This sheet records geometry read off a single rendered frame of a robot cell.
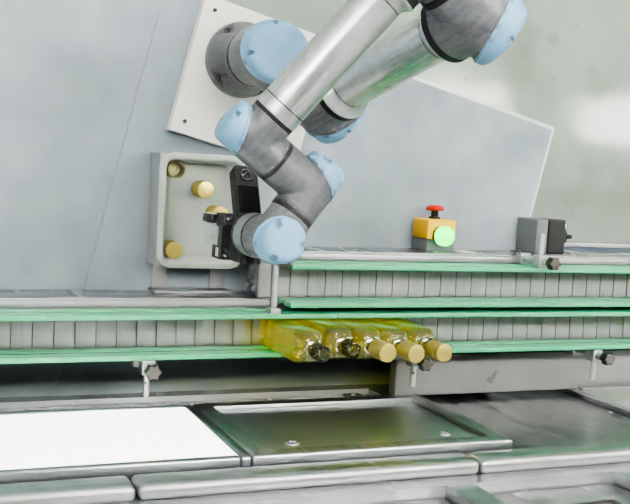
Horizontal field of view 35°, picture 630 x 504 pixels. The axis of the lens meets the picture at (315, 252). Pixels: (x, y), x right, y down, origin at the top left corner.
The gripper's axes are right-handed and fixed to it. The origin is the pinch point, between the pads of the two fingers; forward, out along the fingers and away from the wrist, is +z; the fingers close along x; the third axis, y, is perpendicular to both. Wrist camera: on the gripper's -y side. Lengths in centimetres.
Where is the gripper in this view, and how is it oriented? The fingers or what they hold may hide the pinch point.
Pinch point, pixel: (218, 215)
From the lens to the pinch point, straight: 187.5
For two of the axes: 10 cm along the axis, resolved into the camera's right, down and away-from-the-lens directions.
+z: -3.9, -0.9, 9.2
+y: -0.7, 9.9, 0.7
